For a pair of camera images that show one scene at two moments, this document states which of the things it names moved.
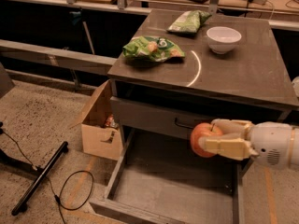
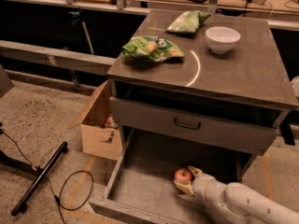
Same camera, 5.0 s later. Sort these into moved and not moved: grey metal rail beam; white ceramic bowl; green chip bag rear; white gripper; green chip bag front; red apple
Moved: red apple; white gripper
Not moved: grey metal rail beam; green chip bag front; green chip bag rear; white ceramic bowl
